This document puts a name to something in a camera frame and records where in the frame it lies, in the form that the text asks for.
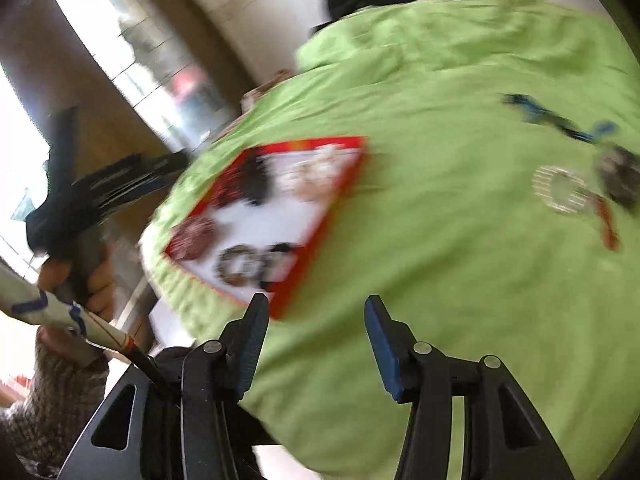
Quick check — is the grey organza scrunchie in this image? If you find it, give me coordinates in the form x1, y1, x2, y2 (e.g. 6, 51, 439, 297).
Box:
595, 145, 640, 208

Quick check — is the black ruffled scrunchie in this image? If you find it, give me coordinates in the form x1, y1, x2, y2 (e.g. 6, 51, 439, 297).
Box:
262, 242, 306, 291

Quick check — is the leopard print hair band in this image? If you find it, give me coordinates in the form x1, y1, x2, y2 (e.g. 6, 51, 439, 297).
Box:
214, 244, 266, 288

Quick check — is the blue striped strap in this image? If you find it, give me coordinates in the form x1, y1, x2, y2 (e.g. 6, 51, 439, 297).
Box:
502, 92, 621, 143

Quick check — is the black claw hair clip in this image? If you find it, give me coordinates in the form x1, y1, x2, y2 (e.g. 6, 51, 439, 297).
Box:
220, 152, 278, 208

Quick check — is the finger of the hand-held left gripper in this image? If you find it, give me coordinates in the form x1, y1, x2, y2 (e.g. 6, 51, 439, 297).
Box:
87, 150, 189, 183
97, 174, 175, 212

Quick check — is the green bed sheet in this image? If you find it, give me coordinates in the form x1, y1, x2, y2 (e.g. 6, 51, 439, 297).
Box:
140, 0, 640, 480

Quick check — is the red hair accessory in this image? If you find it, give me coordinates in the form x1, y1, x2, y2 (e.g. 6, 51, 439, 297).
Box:
592, 195, 623, 252

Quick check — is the person's left forearm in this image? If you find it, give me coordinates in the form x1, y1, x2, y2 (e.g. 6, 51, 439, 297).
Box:
0, 327, 111, 473

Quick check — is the person's left hand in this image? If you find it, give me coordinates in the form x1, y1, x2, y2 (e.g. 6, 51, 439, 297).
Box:
38, 249, 120, 323

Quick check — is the red polka dot scrunchie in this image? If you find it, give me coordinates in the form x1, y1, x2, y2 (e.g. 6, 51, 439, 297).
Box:
172, 217, 218, 261

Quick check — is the white printed tube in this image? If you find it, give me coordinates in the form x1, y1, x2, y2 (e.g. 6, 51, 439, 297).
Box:
0, 262, 138, 357

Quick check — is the glass window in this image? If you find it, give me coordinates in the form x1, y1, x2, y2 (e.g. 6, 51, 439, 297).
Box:
54, 0, 231, 141

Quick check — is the white dotted scrunchie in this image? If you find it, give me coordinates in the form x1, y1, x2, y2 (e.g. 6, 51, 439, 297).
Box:
280, 144, 346, 201

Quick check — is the brown patterned cloth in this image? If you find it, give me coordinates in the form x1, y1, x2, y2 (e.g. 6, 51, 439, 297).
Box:
240, 67, 296, 111

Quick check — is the red cardboard box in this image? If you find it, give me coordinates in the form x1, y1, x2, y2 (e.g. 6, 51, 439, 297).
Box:
162, 135, 370, 321

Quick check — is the plaid scrunchie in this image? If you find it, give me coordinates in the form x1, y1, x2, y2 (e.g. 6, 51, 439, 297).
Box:
532, 164, 598, 216

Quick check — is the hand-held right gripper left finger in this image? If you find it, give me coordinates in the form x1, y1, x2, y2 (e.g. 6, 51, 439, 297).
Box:
59, 292, 271, 480

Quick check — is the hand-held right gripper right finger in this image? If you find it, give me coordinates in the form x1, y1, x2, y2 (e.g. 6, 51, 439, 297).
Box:
363, 294, 576, 480

